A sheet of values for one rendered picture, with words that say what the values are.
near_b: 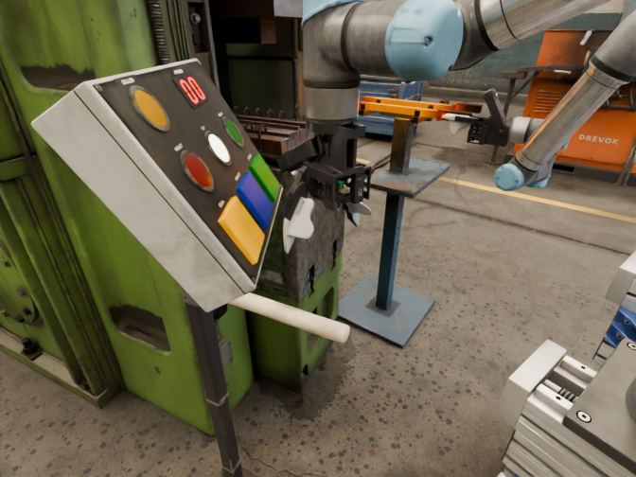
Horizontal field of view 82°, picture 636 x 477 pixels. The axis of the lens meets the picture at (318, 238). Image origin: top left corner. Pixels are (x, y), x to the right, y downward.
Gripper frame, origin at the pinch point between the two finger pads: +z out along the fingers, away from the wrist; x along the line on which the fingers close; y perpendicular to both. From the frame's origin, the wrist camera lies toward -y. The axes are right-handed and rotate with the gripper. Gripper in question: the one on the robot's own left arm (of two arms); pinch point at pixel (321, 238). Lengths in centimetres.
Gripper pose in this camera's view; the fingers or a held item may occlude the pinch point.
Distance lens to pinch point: 62.1
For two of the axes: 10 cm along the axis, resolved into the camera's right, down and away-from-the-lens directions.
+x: 7.9, -3.0, 5.3
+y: 6.1, 3.9, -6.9
